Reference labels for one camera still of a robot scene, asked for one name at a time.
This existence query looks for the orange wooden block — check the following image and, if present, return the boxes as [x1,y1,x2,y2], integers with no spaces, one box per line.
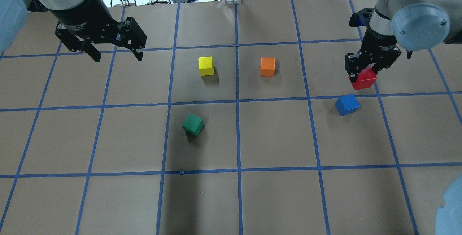
[260,57,276,77]

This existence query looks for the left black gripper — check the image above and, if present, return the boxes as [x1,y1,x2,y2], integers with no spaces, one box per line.
[51,0,147,63]

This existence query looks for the yellow wooden block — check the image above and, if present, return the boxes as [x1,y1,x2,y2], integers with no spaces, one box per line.
[198,56,214,77]

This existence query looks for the green wooden block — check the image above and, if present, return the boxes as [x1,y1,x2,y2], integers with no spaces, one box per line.
[182,113,205,137]

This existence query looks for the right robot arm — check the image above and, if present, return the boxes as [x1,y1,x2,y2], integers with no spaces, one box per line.
[345,0,462,83]

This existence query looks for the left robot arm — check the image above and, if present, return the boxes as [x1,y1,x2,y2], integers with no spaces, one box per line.
[0,0,147,62]

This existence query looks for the blue wooden block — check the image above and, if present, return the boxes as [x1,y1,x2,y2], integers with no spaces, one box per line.
[335,94,360,116]

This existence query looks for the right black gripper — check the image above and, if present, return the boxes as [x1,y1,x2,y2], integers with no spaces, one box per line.
[344,31,402,80]

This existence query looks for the red wooden block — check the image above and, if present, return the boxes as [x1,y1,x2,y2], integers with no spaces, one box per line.
[349,65,377,90]

